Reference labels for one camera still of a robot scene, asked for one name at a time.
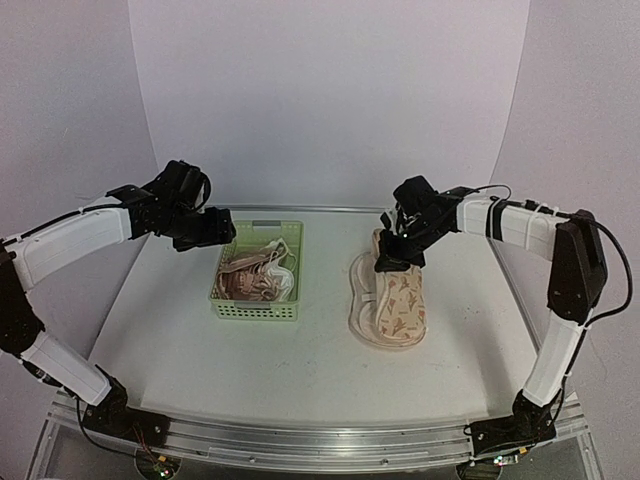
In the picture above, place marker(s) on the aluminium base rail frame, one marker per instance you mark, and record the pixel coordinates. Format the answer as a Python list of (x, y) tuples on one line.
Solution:
[(306, 396)]

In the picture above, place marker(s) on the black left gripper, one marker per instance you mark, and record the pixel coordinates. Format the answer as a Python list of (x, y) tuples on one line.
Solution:
[(220, 230)]

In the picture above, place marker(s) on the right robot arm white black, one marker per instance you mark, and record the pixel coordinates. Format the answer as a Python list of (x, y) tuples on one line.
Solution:
[(578, 273)]

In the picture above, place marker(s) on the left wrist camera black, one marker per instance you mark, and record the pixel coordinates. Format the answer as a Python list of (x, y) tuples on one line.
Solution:
[(179, 186)]

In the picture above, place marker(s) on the green perforated plastic basket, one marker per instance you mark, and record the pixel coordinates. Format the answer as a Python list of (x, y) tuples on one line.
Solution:
[(252, 236)]

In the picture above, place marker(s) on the beige tulip mesh laundry bag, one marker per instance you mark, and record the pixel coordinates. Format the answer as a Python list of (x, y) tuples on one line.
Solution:
[(387, 309)]

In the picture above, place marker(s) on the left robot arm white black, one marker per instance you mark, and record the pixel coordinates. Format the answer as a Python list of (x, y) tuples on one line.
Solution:
[(37, 257)]

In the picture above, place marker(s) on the white satin bra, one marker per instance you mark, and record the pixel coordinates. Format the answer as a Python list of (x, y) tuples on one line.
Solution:
[(279, 270)]

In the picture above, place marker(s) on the pink satin lace bra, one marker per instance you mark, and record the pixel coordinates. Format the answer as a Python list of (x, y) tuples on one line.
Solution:
[(241, 278)]

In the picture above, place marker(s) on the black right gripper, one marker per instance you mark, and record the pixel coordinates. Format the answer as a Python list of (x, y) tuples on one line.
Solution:
[(390, 261)]

